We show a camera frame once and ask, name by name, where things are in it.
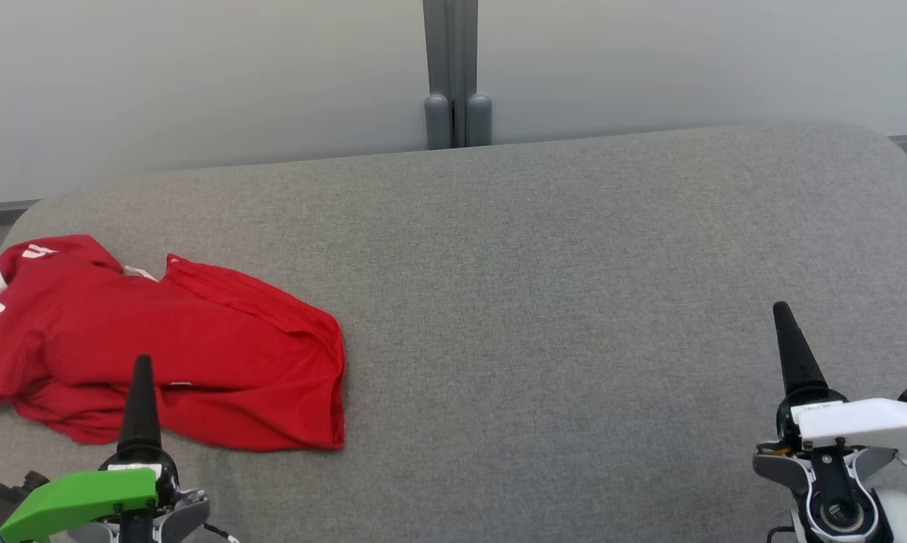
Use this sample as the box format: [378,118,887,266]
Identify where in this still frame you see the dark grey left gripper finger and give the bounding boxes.
[118,354,162,457]

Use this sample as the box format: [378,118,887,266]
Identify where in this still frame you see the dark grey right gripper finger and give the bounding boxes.
[773,301,829,400]

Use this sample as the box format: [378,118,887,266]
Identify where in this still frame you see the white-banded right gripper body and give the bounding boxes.
[776,388,907,452]

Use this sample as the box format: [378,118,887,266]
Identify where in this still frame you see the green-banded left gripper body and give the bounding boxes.
[0,451,180,543]

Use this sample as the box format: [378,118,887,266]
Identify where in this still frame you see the red shorts white trim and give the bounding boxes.
[121,255,346,452]

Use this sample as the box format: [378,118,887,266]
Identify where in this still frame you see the grey cylindrical post foot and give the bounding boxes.
[466,93,493,147]
[424,93,453,150]

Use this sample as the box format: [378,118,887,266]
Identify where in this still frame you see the grey partition post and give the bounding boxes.
[422,0,480,149]

